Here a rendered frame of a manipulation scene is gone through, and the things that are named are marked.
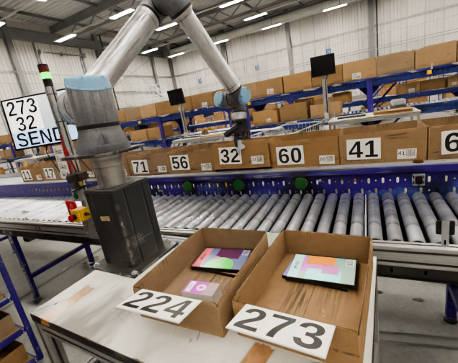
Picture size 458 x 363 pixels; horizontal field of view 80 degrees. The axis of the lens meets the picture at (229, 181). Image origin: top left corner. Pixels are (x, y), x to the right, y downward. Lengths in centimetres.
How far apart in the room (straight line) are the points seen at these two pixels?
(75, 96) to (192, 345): 85
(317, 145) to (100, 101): 110
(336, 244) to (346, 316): 26
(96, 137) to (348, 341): 94
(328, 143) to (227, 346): 117
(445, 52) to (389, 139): 468
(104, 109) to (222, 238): 63
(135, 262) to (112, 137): 48
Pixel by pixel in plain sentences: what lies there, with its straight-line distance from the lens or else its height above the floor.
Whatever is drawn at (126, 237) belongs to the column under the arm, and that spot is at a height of 89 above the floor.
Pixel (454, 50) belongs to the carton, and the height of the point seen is 157.
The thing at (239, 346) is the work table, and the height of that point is 75.
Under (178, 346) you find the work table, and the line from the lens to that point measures 80.
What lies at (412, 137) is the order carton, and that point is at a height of 100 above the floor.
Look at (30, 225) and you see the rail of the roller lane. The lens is 244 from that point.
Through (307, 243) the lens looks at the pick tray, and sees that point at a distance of 99.
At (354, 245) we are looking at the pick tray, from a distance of 96.
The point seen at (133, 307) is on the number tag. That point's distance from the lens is 77.
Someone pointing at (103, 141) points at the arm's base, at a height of 125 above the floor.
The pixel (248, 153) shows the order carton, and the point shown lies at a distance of 172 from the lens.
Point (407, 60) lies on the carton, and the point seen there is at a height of 155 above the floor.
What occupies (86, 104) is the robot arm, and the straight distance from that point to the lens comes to 109.
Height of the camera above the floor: 129
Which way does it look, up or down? 15 degrees down
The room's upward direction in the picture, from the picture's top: 10 degrees counter-clockwise
